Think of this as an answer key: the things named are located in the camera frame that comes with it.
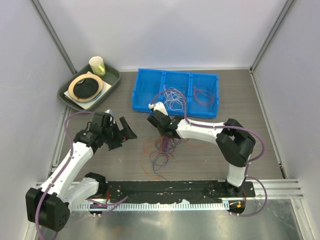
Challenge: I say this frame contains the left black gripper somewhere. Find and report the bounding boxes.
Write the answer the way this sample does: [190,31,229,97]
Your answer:
[102,117,137,151]

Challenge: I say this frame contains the white wire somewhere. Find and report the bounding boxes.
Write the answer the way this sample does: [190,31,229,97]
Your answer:
[162,83,187,111]

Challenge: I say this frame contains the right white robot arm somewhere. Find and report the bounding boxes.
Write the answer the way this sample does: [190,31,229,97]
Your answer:
[147,110,256,198]

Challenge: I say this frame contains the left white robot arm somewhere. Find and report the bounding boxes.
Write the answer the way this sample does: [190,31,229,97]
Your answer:
[25,111,137,232]

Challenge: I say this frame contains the white paper pad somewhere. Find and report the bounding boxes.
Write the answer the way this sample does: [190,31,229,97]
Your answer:
[64,81,111,110]

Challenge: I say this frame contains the tan tape roll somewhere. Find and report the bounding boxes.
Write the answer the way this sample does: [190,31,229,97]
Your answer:
[68,73,104,102]

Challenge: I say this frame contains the dark green tray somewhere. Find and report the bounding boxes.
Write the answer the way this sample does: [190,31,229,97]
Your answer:
[58,64,121,112]

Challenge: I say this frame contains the black round disc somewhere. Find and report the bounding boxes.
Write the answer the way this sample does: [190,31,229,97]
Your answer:
[73,78,99,99]

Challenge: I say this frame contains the yellow-green mug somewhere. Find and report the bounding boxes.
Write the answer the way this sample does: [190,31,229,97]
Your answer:
[88,56,106,77]

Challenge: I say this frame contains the blue three-compartment bin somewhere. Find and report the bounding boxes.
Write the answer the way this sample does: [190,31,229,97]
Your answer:
[132,68,220,119]

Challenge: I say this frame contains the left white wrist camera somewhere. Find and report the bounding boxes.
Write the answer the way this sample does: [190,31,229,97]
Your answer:
[104,109,116,124]

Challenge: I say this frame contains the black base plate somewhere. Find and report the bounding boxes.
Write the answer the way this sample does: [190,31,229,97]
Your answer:
[107,180,256,204]

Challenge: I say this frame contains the slotted cable duct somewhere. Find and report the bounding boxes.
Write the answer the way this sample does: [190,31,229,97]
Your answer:
[75,200,230,212]

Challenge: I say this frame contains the left corner aluminium post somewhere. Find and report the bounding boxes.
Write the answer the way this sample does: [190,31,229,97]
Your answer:
[30,0,77,74]

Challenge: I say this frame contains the corner aluminium post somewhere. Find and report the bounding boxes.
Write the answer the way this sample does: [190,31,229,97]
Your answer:
[249,0,296,73]
[30,0,77,74]

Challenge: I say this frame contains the right corner aluminium post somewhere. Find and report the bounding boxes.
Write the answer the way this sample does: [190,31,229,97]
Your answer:
[249,0,296,73]

